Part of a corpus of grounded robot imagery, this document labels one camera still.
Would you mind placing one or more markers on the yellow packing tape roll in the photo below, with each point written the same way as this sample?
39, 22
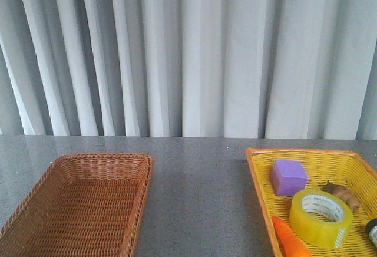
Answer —
320, 218

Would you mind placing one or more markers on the white pleated curtain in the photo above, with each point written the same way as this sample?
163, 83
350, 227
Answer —
272, 69

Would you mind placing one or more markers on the purple foam cube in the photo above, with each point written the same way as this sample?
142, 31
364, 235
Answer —
288, 177

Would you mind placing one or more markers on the brown wicker basket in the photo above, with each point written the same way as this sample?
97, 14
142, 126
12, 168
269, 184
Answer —
85, 204

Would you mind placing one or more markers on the yellow plastic basket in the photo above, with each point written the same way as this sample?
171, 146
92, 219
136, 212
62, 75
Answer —
340, 167

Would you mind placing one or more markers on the orange toy carrot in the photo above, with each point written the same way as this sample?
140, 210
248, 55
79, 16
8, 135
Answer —
292, 245

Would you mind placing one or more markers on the brown ginger root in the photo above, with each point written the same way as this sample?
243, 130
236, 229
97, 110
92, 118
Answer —
344, 194

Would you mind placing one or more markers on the small dark bottle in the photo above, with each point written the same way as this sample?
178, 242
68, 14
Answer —
371, 231

